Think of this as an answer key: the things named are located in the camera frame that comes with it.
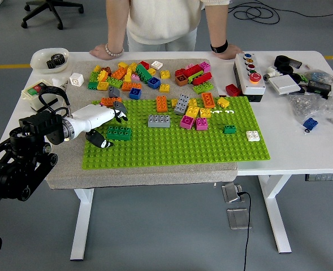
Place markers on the person's left hand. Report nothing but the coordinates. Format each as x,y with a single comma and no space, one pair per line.
231,52

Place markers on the person's right hand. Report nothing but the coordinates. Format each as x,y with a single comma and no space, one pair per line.
99,51

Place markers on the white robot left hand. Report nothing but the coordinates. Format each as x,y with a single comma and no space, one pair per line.
95,115

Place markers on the grey slope brick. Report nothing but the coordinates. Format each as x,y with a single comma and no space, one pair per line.
114,92
118,105

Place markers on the dark green long brick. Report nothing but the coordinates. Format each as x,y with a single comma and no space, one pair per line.
121,134

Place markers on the flat-lying grey long brick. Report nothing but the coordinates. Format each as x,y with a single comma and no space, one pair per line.
159,120

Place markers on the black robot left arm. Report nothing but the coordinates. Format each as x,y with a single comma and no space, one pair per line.
36,124

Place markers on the person's left forearm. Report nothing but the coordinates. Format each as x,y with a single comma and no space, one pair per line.
215,25

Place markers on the person's right forearm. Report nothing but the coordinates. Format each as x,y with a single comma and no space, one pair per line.
116,28

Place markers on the green toy baseplate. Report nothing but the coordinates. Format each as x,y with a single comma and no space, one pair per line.
169,149

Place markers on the black wristwatch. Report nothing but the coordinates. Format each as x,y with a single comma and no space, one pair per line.
218,48

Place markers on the orange long brick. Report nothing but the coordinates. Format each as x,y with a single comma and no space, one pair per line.
161,104
131,86
208,100
111,101

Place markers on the orange-yellow brick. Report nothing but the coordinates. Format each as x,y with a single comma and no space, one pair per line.
102,75

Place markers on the pink square brick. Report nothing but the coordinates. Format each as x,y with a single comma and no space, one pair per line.
205,66
202,124

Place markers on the white cube brick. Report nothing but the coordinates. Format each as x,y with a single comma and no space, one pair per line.
76,79

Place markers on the tall yellow brick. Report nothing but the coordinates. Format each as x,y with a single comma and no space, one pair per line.
128,74

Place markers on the red rounded brick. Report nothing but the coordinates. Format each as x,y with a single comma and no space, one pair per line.
202,78

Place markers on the push-button control box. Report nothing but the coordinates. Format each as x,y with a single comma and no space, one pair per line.
252,87

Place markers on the lime green flat brick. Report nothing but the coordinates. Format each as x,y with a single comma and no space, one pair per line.
196,75

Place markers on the red long brick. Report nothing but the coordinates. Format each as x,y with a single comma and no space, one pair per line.
192,70

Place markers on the black gear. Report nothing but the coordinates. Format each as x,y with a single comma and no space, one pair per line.
56,60

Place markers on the white plastic fitting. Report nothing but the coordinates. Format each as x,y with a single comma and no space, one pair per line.
271,73

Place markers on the lime green long brick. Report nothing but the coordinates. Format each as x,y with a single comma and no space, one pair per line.
203,87

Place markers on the blue square brick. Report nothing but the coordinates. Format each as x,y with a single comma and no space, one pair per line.
154,82
135,93

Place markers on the white tube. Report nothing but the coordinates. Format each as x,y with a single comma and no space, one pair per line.
59,83

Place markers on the extra long green brick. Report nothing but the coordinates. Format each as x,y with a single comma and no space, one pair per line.
143,73

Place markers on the brown hollow brick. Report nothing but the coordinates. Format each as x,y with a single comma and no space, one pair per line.
181,80

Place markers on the white square brick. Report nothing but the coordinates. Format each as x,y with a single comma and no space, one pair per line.
253,135
157,65

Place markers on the white bowl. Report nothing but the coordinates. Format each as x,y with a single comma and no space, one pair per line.
39,60

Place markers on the black office chair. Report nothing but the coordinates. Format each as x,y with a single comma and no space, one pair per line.
53,8

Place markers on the person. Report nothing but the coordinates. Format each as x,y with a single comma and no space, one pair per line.
160,19

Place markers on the yellow square brick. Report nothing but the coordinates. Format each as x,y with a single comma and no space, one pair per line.
165,74
164,88

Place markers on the tilted grey long brick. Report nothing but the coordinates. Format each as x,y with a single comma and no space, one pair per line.
182,104

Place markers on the small yellow brick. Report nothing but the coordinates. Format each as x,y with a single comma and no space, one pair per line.
174,102

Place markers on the small dark green brick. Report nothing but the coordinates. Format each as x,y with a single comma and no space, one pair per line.
229,129

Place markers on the magenta square brick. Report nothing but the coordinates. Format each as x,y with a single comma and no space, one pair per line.
187,122

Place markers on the grey-brown mat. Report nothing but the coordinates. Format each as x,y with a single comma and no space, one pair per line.
155,176

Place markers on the clear bag with blue part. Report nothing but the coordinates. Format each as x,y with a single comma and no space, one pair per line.
319,75

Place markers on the black power adapter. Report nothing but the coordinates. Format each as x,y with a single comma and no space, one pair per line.
319,87

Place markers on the white table leg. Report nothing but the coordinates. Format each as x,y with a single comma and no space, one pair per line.
81,226
276,214

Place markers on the silver floor socket box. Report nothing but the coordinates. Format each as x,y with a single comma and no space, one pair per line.
229,193

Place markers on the grey table control panel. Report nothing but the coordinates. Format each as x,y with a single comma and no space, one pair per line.
324,177

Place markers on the silver floor plate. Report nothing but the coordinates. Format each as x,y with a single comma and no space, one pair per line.
238,218

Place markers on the white switch plate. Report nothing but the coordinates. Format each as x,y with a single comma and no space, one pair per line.
284,85

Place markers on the white red-green switch box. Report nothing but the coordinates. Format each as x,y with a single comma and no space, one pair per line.
32,98

